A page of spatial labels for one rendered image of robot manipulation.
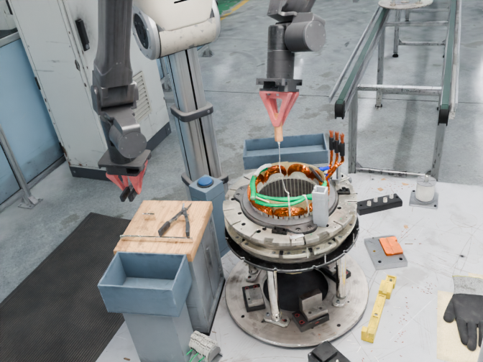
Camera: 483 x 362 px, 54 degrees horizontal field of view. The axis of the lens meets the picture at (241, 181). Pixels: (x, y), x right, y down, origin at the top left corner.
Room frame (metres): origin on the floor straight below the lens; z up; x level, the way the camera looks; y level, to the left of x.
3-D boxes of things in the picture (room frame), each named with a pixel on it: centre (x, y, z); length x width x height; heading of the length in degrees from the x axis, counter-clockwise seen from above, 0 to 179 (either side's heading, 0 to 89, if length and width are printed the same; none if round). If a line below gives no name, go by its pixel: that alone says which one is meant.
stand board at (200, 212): (0.92, 0.20, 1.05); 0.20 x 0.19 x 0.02; 165
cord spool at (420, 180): (1.24, -0.59, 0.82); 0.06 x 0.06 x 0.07
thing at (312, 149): (1.24, -0.14, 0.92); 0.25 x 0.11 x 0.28; 84
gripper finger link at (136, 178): (0.91, 0.25, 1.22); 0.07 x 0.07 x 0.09; 75
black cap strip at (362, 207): (1.24, -0.44, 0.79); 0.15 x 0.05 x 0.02; 97
